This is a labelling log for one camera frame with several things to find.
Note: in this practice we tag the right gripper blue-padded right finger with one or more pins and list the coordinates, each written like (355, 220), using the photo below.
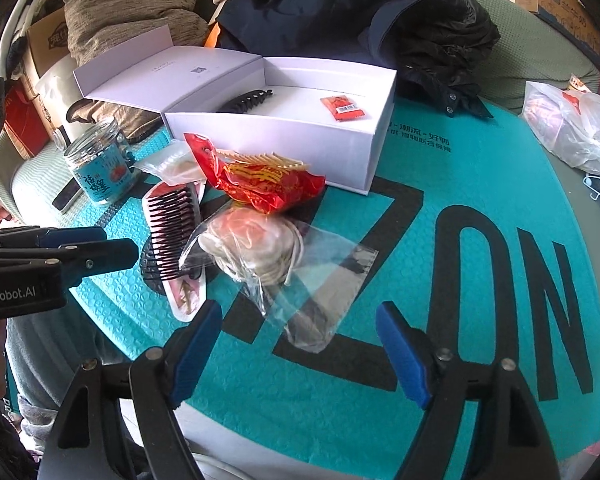
(438, 381)

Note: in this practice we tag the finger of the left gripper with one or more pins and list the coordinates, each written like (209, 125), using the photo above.
(55, 237)
(82, 260)

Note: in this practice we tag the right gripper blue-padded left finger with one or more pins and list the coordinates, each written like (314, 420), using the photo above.
(161, 379)

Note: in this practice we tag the pink rose with-love packet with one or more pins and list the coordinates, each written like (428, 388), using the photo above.
(185, 294)

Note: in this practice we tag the black hair comb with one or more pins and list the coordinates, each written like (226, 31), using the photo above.
(172, 214)

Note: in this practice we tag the clear bag of white pads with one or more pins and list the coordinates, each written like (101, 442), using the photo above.
(303, 280)

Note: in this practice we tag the black banana hair clip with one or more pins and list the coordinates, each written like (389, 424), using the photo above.
(246, 101)

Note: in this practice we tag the orange red snack sachet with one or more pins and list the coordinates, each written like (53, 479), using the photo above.
(342, 108)

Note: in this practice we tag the glass jar with teal label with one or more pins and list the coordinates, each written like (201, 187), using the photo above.
(101, 162)

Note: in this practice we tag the red box at left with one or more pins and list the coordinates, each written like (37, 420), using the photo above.
(23, 124)

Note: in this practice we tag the small clear pad bag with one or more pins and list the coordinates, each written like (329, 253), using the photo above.
(175, 164)

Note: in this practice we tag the teal bubble mailer mat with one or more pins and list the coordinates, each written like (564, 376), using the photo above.
(405, 284)

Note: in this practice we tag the cardboard box at left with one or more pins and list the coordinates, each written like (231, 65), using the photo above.
(47, 44)

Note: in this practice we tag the red crinkled snack packet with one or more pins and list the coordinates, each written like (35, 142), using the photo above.
(269, 183)

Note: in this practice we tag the brown striped pillow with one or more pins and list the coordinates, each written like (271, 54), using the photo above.
(96, 26)

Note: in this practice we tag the open white cardboard box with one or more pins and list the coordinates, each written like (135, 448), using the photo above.
(187, 85)

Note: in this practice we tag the white plastic shopping bag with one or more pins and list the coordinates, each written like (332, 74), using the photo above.
(566, 123)

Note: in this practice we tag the dark navy jacket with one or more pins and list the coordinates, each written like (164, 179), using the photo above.
(433, 45)

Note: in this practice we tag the brown cardboard box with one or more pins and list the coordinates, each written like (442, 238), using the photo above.
(571, 19)

